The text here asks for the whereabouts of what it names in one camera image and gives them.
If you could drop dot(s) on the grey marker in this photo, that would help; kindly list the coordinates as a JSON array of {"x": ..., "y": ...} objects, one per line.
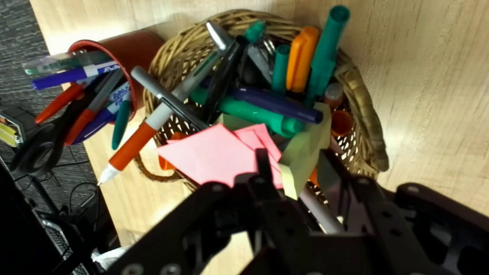
[{"x": 169, "y": 97}]

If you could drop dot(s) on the orange and white marker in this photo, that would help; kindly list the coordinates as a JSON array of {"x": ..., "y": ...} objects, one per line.
[{"x": 131, "y": 147}]

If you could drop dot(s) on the green marker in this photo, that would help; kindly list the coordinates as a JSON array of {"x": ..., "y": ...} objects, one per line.
[{"x": 261, "y": 118}]

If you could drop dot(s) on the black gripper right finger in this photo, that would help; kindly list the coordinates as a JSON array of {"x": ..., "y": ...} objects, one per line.
[{"x": 387, "y": 224}]

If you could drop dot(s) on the red mug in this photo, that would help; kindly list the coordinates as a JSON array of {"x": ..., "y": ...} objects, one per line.
[{"x": 138, "y": 51}]

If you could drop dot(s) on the red marker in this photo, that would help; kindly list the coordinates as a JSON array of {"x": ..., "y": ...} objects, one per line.
[{"x": 82, "y": 120}]

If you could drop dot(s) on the dark blue marker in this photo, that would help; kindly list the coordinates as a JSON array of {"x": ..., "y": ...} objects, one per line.
[{"x": 281, "y": 105}]

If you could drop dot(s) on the creased pink sticky note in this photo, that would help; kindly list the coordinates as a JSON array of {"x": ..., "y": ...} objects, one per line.
[{"x": 215, "y": 155}]

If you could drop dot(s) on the yellow-green sticky notes pad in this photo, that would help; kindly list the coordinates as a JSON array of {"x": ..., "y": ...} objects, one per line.
[{"x": 307, "y": 154}]

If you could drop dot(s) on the blue and white marker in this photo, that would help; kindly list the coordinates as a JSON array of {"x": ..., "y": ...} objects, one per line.
[{"x": 71, "y": 77}]

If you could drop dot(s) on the teal pen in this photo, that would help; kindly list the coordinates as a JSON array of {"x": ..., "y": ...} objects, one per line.
[{"x": 122, "y": 125}]

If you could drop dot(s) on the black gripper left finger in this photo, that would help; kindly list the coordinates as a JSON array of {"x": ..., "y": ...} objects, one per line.
[{"x": 276, "y": 219}]

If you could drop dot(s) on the wooden table with black legs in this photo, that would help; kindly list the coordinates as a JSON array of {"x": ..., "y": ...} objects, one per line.
[{"x": 433, "y": 92}]

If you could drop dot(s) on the wicker basket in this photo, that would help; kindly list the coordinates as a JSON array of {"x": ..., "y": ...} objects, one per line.
[{"x": 357, "y": 117}]

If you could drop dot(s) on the large teal marker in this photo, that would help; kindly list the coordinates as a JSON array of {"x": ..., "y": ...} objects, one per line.
[{"x": 329, "y": 51}]

